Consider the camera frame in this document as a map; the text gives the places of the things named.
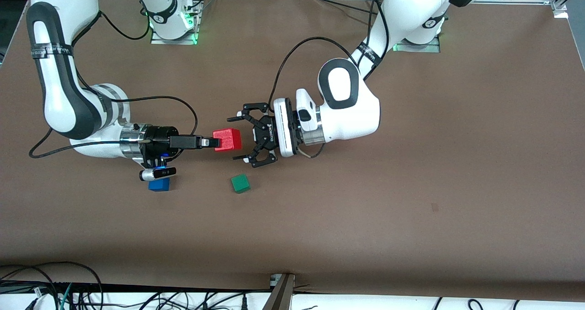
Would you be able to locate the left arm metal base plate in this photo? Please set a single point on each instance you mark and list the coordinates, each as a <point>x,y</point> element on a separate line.
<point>429,48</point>

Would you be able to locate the grey metal post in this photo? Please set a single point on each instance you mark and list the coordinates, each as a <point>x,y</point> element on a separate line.
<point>281,296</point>

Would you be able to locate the red cube block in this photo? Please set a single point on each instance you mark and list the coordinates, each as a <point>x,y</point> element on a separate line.
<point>228,140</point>

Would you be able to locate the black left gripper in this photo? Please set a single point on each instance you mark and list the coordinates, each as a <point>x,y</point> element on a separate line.
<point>264,135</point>

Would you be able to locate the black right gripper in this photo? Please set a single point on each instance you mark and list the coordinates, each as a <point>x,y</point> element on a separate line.
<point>161,137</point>

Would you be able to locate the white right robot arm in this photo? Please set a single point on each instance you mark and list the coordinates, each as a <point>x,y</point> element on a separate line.
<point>68,109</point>

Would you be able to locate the aluminium table rail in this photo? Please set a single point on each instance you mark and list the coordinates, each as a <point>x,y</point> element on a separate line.
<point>516,1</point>

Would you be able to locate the aluminium corner bracket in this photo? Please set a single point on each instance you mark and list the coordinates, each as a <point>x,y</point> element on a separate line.
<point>560,8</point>

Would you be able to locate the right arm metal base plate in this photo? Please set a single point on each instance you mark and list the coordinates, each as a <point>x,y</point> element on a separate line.
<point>157,39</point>

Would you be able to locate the green cube block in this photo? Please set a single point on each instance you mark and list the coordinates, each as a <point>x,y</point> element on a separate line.
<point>240,183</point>

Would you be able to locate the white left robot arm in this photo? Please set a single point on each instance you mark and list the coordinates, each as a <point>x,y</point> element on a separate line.
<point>352,113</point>

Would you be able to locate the blue cube block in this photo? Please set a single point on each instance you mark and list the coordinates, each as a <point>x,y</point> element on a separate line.
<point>160,185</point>

